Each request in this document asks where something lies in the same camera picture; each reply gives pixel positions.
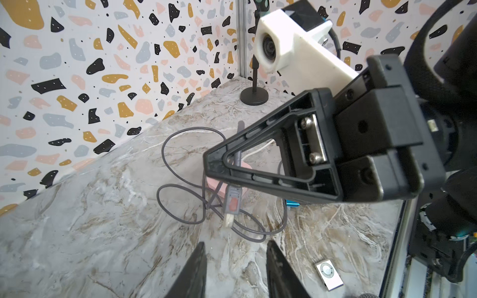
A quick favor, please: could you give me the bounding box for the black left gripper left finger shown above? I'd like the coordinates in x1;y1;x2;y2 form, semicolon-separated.
165;242;207;298

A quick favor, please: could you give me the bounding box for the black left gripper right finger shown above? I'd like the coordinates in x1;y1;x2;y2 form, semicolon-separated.
266;240;310;298

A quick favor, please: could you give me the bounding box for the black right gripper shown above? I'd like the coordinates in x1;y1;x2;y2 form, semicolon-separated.
334;55;445;203

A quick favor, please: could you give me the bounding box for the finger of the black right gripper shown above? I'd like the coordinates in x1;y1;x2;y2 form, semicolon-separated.
203;88;344;204

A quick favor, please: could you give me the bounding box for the silver mp3 player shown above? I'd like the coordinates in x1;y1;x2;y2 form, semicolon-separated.
315;260;344;291

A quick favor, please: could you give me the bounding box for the blue mp3 player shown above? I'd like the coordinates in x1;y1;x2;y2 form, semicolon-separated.
286;200;300;208

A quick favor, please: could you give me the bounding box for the grey cable of pink charger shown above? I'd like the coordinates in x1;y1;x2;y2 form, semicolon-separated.
156;120;288;243

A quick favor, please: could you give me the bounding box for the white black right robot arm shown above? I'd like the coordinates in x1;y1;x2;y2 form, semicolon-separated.
203;1;477;283

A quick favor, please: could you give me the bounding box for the black microphone stand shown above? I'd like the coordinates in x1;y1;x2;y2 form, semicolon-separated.
240;0;270;106

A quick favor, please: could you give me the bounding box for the glitter silver microphone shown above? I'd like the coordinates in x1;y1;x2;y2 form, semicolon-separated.
356;293;379;298

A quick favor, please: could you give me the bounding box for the pink power strip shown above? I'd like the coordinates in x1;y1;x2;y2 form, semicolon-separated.
205;161;254;199

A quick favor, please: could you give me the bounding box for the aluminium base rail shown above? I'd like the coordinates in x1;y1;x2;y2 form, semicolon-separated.
379;191;477;298

